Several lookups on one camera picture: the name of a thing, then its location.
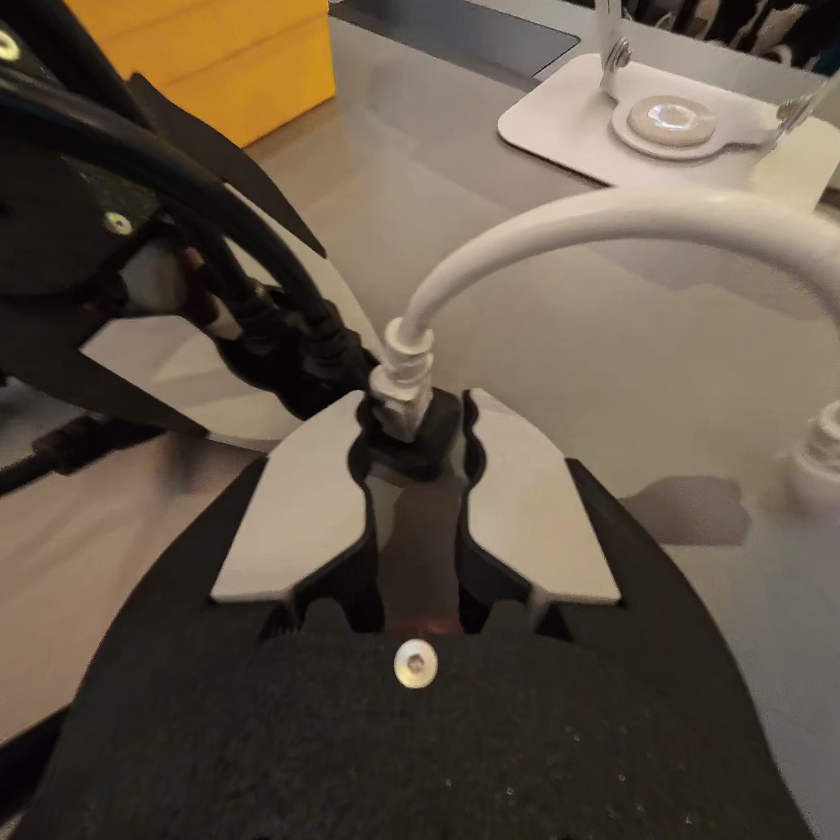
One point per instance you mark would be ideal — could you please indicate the yellow plastic bin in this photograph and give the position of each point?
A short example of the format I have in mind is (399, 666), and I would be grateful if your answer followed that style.
(229, 65)

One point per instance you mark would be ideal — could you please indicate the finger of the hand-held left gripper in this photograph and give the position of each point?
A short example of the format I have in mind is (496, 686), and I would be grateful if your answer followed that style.
(328, 285)
(197, 397)

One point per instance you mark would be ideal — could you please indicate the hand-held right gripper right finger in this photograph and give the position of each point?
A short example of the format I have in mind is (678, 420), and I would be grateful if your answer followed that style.
(538, 518)

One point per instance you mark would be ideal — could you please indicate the dark grey desk mat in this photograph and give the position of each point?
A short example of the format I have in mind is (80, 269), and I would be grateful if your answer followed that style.
(459, 33)

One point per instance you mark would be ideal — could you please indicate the white stand with flat base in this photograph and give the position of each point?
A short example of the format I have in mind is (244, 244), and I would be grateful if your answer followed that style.
(564, 124)

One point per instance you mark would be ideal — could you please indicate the grey desk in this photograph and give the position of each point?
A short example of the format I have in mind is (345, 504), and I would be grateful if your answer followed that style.
(407, 203)

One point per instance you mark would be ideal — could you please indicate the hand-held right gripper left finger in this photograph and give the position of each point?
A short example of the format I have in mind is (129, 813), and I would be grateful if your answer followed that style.
(295, 518)

